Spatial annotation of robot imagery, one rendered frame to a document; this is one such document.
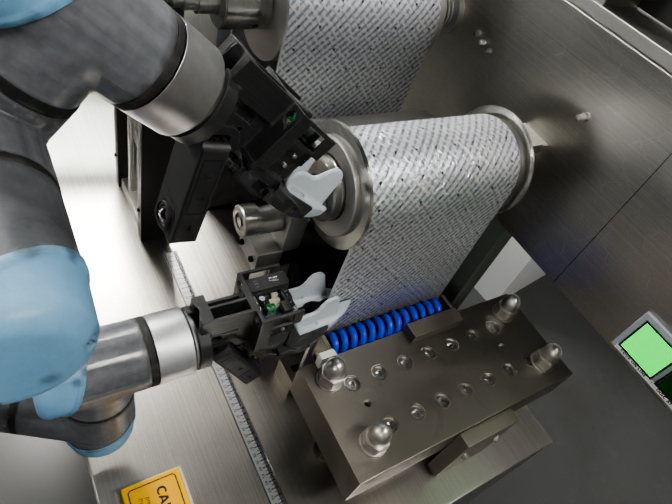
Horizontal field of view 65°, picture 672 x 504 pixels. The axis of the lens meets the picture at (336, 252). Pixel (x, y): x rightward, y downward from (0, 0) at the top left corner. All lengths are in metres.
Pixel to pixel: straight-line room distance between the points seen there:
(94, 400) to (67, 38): 0.35
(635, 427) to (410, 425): 1.87
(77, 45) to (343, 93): 0.49
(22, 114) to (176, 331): 0.28
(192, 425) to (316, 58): 0.52
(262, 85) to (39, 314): 0.24
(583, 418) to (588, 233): 1.65
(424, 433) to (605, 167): 0.41
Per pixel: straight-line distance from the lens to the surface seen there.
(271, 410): 0.81
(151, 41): 0.35
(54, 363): 0.28
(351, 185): 0.55
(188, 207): 0.45
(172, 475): 0.74
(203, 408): 0.80
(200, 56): 0.38
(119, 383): 0.56
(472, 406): 0.77
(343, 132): 0.56
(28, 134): 0.35
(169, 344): 0.56
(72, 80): 0.35
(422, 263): 0.73
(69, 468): 1.74
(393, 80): 0.82
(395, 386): 0.73
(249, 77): 0.41
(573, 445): 2.27
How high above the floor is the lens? 1.62
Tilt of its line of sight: 45 degrees down
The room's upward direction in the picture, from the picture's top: 22 degrees clockwise
